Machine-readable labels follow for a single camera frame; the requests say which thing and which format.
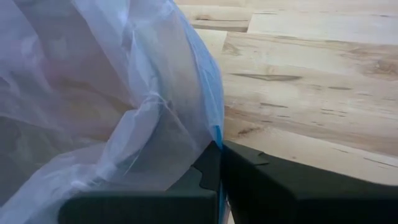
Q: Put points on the pink plastic trash bag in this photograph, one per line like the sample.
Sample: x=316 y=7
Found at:
x=93 y=93

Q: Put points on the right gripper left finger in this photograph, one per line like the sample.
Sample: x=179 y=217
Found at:
x=140 y=207

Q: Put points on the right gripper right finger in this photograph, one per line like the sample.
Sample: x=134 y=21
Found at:
x=311 y=199

